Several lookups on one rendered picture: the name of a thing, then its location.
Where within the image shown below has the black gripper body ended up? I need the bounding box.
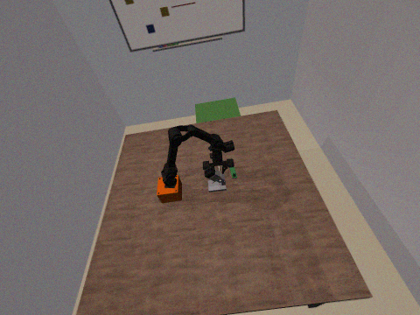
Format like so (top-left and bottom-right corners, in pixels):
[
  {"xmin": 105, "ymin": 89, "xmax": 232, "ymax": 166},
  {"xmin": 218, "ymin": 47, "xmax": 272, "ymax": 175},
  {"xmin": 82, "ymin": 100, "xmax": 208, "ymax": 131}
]
[{"xmin": 203, "ymin": 155, "xmax": 234, "ymax": 170}]

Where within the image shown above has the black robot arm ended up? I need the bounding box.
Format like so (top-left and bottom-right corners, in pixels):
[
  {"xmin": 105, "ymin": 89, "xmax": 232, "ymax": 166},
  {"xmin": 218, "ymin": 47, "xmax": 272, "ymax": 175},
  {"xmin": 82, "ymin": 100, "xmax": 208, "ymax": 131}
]
[{"xmin": 161, "ymin": 124, "xmax": 235, "ymax": 188}]

